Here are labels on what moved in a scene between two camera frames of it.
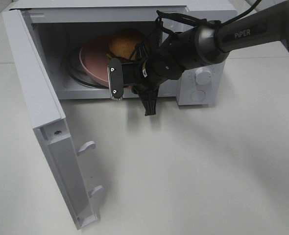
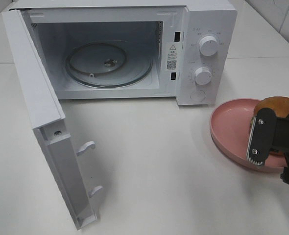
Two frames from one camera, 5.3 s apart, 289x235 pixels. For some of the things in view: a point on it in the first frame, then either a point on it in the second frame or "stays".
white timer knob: x=203 y=76 stays
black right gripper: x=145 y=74 → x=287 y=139
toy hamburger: x=123 y=43 → x=283 y=106
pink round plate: x=94 y=61 → x=230 y=125
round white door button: x=198 y=95 stays
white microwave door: x=45 y=108 stays
